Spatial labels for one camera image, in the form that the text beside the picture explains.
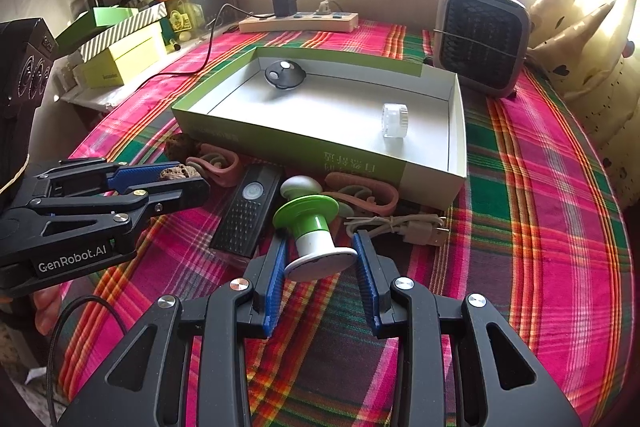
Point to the black round remote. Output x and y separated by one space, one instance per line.
284 74

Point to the white plug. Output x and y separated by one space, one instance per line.
327 6

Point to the plaid tablecloth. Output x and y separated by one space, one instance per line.
525 232

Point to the grey fan heater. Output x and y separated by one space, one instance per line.
480 37

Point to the green and white knob gadget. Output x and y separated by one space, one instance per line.
310 227

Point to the brown walnut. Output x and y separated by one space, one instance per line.
182 172
180 145

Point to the yellow-green box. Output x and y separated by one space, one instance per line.
130 59

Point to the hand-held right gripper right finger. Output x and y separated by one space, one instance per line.
367 287

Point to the person's left hand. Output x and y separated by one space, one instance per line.
48 309

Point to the white dome-shaped gadget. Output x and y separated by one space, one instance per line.
300 187

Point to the green and white cardboard box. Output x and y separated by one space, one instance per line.
325 117

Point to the striped lid box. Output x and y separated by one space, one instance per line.
120 34

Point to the yellow-green ornament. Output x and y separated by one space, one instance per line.
182 17

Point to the black charger adapter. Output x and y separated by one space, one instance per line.
284 2

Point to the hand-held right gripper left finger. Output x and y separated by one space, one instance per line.
275 287

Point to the beige power strip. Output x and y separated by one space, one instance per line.
300 23

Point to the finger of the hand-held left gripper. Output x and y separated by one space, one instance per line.
135 177
185 197

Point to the black bike light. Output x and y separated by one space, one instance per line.
245 217

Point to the green flat box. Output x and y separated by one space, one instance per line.
95 24

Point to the cream patterned curtain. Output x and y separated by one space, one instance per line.
590 37

